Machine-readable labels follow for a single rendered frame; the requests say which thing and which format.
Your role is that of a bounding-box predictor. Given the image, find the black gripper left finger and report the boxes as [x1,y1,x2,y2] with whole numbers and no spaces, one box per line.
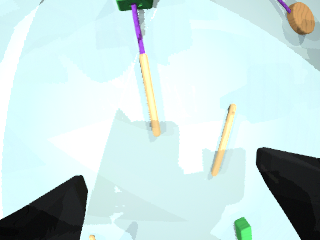
[0,175,88,240]

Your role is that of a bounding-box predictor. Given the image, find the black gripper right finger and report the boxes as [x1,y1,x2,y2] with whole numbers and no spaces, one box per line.
[256,147,320,240]

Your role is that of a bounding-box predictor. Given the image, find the round wooden button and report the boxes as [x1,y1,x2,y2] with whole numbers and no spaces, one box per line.
[287,1,315,35]

